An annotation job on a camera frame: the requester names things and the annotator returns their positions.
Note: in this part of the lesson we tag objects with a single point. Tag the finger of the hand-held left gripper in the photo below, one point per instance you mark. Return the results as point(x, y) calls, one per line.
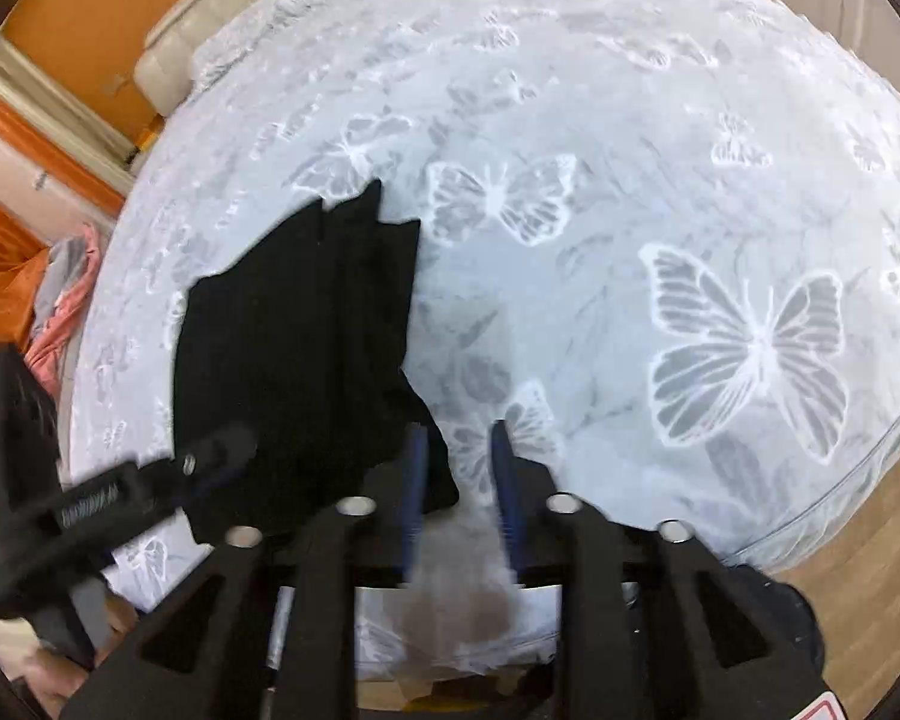
point(217, 480)
point(221, 444)

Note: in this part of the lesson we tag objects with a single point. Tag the grey cloth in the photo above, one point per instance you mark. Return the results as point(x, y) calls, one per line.
point(64, 270)

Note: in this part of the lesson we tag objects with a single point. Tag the grey butterfly print bedspread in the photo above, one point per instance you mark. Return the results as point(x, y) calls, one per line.
point(645, 165)

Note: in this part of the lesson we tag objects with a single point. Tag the orange curtain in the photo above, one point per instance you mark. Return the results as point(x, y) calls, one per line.
point(0, 277)

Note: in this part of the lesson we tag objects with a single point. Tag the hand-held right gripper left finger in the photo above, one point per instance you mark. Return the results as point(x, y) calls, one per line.
point(412, 491)

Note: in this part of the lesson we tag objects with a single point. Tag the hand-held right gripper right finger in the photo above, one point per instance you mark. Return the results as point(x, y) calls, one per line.
point(506, 499)

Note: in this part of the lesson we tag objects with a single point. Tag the black knit sweater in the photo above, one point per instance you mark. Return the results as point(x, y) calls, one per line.
point(292, 352)

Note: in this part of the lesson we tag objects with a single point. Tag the pink cloth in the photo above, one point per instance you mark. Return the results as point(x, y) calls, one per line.
point(52, 352)

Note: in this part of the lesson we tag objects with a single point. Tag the person's left hand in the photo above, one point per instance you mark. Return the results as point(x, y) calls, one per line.
point(56, 679)

